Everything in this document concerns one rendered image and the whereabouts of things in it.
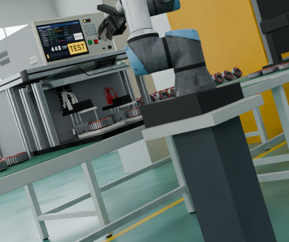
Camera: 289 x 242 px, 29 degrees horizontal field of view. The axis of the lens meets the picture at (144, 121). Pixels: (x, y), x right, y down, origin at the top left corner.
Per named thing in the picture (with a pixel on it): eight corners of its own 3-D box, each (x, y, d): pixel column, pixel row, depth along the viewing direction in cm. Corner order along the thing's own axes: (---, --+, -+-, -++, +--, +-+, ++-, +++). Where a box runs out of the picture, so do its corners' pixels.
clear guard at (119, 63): (129, 66, 240) (125, 52, 239) (88, 75, 223) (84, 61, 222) (83, 82, 262) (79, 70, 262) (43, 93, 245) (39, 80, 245)
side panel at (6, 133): (36, 155, 248) (14, 87, 246) (30, 157, 246) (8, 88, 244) (4, 163, 267) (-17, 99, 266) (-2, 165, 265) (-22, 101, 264)
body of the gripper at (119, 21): (109, 38, 250) (122, 19, 242) (99, 23, 252) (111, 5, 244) (121, 35, 255) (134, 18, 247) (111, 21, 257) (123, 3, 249)
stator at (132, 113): (154, 110, 260) (152, 102, 260) (138, 115, 252) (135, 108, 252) (138, 114, 268) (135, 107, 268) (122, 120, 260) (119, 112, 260)
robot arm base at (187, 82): (223, 86, 200) (217, 59, 199) (205, 91, 187) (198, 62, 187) (187, 93, 208) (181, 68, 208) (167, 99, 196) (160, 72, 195)
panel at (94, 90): (133, 117, 292) (116, 62, 291) (32, 151, 245) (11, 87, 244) (131, 117, 293) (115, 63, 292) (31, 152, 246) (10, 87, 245)
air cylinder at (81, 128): (91, 133, 254) (87, 121, 254) (79, 137, 249) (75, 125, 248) (84, 134, 257) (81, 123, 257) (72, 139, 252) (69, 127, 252)
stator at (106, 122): (118, 122, 243) (116, 114, 243) (99, 129, 235) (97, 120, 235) (102, 127, 251) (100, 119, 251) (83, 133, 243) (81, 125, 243)
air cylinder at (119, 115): (127, 120, 271) (124, 109, 271) (116, 124, 266) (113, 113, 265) (120, 122, 275) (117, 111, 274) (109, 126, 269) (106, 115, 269)
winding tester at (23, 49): (116, 51, 275) (103, 11, 274) (46, 66, 244) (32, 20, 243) (69, 70, 303) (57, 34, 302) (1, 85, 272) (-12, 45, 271)
